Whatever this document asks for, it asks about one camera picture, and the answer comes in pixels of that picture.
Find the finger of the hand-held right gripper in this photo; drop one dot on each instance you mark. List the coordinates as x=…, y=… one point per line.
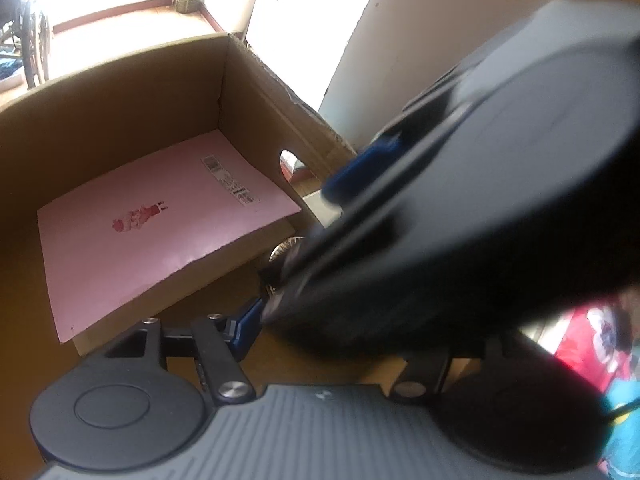
x=357, y=175
x=310, y=270

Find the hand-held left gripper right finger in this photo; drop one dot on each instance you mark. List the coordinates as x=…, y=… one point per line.
x=422, y=377

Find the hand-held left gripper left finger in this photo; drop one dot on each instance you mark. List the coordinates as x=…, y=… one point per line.
x=247, y=327

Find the white tissue pack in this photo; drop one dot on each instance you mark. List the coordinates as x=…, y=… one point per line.
x=320, y=210

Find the pink envelope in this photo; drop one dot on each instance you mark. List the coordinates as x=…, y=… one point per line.
x=100, y=260

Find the brown cardboard box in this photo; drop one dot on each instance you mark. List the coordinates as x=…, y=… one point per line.
x=125, y=100

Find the red printed cloth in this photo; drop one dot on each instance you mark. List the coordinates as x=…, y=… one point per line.
x=585, y=340

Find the black wheelchair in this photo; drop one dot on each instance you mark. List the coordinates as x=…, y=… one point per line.
x=35, y=50

